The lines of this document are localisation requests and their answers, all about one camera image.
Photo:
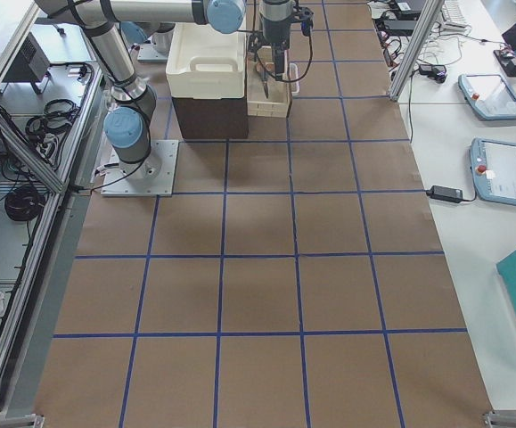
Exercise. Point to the white drawer handle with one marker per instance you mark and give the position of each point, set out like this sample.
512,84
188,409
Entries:
294,75

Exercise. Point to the grey orange scissors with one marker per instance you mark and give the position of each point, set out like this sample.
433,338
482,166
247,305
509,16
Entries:
263,72

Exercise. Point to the light wooden drawer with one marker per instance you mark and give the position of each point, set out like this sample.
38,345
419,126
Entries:
278,105

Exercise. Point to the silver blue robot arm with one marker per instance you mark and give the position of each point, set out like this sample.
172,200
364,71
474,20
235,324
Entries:
275,24
128,127

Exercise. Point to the cream plastic bin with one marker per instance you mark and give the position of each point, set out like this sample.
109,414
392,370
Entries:
206,64

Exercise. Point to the dark brown wooden cabinet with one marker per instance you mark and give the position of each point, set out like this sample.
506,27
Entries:
212,119

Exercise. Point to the far blue teach pendant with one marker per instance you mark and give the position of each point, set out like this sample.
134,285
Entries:
489,95

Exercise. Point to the blue teach pendant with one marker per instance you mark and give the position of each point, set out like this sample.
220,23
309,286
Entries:
489,95
493,170

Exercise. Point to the black power brick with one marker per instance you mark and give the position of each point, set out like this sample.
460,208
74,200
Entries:
445,194

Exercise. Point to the near blue teach pendant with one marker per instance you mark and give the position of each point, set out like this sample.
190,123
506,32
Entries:
493,170

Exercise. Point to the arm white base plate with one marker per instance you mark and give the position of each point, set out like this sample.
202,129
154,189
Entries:
151,53
155,177

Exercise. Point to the aluminium frame post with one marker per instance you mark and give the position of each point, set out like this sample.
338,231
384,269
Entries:
422,30

